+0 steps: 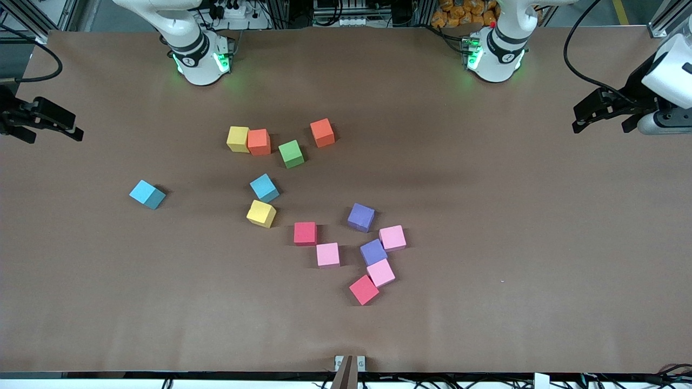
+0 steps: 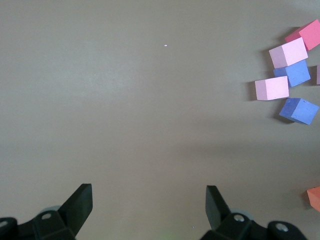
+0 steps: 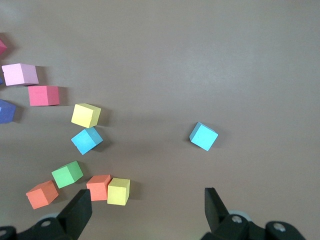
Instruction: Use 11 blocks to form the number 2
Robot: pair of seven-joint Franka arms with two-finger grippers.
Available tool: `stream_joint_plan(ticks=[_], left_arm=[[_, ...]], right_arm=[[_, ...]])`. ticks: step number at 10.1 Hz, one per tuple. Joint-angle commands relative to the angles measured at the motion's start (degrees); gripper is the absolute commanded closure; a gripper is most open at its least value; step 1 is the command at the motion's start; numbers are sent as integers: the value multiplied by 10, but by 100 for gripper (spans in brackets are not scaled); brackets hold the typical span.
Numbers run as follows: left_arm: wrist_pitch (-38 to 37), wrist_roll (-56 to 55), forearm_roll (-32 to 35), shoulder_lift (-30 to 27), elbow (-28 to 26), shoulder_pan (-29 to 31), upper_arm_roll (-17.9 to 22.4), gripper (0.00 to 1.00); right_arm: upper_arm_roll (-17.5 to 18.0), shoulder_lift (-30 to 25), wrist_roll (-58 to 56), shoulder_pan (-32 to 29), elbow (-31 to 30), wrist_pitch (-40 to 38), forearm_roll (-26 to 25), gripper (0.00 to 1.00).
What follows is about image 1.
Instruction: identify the pink foam block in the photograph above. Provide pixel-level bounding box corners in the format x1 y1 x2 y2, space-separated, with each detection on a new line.
366 258 396 288
316 242 341 269
378 225 407 252

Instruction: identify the yellow foam block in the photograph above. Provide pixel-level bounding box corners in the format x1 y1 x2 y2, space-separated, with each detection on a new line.
226 126 250 153
246 199 277 229

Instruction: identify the bundle of thin cables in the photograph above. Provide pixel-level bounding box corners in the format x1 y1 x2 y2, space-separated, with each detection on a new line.
641 363 692 387

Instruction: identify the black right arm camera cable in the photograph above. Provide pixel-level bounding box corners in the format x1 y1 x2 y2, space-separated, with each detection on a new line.
0 38 63 83

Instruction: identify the red foam block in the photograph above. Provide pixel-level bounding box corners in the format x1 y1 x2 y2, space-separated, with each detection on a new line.
349 274 381 306
294 222 318 247

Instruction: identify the blue foam block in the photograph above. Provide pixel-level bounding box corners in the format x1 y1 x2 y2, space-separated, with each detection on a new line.
249 173 281 204
129 179 167 210

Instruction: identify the grey metal mount bracket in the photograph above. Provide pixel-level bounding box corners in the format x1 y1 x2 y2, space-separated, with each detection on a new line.
334 354 367 372

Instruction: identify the purple foam block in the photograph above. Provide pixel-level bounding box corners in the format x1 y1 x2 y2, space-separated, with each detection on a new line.
347 203 376 233
360 239 388 266

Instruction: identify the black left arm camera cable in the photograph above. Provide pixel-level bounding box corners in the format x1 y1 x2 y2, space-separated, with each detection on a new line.
562 0 633 103

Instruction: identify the pile of orange snack bags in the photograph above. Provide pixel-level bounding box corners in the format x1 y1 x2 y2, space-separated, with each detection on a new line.
431 0 498 29

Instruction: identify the brown camera mast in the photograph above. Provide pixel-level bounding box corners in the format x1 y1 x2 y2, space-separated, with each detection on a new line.
330 355 359 389

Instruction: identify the aluminium frame post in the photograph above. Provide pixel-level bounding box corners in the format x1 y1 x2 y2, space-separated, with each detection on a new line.
0 0 82 44
648 0 692 38

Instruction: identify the black base cable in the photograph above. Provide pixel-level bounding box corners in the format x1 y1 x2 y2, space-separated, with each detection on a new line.
430 24 471 55

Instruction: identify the orange foam block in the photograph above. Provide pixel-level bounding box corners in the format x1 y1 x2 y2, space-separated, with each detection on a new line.
309 118 336 149
247 129 272 157

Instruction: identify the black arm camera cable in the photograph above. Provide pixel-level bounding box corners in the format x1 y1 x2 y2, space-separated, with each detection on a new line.
562 0 633 103
0 38 63 83

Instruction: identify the white power strip with plugs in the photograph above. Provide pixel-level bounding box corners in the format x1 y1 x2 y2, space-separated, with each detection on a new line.
204 0 271 30

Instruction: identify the green foam block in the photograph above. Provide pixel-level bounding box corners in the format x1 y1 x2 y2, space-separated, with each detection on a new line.
278 139 305 169

